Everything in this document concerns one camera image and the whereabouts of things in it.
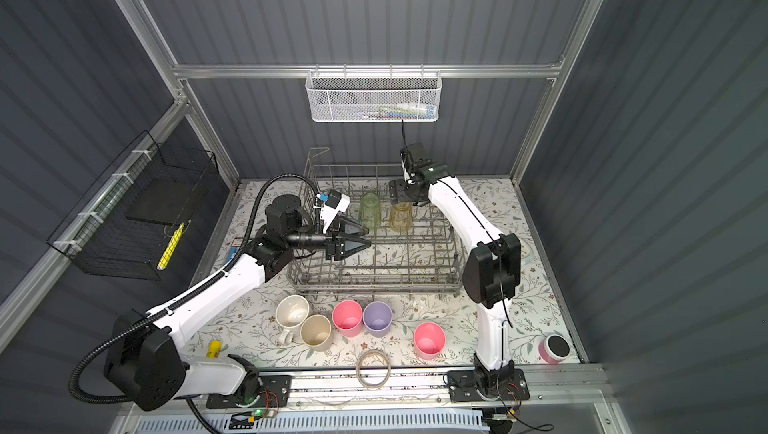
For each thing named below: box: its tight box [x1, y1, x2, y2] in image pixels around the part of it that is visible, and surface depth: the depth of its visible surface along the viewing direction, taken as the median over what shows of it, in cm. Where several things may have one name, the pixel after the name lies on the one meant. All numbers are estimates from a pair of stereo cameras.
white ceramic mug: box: [275, 294, 310, 346], surface depth 82 cm
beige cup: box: [300, 314, 332, 352], surface depth 79 cm
